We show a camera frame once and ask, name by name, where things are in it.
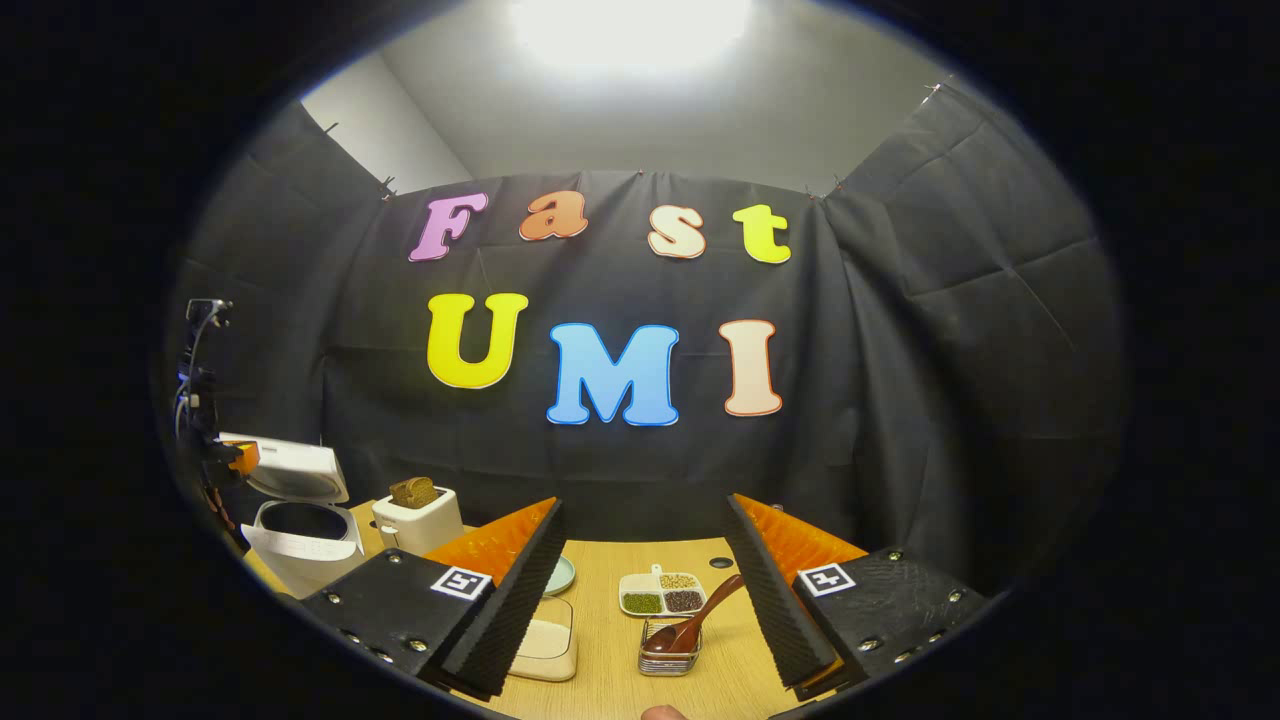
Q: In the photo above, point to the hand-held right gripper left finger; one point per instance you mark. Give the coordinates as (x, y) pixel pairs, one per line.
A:
(510, 610)

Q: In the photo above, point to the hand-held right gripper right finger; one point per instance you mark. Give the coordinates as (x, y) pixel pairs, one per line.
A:
(775, 600)

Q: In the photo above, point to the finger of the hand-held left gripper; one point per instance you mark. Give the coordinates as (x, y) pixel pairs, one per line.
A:
(245, 458)

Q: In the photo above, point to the cream box of rice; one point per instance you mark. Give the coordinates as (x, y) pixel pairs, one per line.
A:
(550, 645)

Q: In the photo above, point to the brown wooden spoon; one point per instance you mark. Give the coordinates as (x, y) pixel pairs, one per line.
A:
(690, 625)

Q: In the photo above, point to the white rice cooker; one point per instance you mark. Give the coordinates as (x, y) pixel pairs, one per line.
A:
(300, 545)

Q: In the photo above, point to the light green plate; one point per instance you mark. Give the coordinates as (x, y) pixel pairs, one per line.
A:
(562, 576)

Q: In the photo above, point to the dark red beans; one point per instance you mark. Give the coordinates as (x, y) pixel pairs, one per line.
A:
(684, 601)

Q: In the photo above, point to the yellow soybeans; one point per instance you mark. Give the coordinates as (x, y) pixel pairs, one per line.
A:
(678, 581)

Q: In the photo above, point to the white toaster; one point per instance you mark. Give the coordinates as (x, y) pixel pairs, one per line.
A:
(420, 525)

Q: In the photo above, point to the green mung beans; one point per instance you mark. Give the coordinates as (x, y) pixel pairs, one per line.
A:
(642, 603)

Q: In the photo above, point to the white divided dish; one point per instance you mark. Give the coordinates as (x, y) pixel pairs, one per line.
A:
(640, 583)

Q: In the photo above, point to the brown bread slice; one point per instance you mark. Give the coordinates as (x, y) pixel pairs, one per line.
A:
(415, 493)

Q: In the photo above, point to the black backdrop cloth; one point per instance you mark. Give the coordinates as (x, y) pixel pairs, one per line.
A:
(900, 350)

